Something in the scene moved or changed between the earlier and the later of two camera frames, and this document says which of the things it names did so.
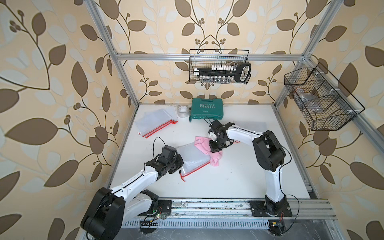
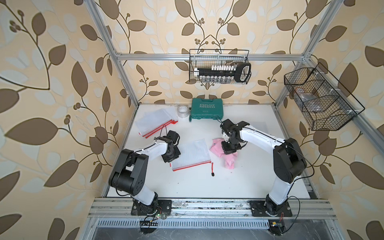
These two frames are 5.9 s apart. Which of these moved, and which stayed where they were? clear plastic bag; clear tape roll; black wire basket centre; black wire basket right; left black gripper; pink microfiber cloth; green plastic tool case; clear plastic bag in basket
Moved: left black gripper; pink microfiber cloth
Stayed: clear plastic bag in basket; black wire basket right; clear tape roll; green plastic tool case; clear plastic bag; black wire basket centre
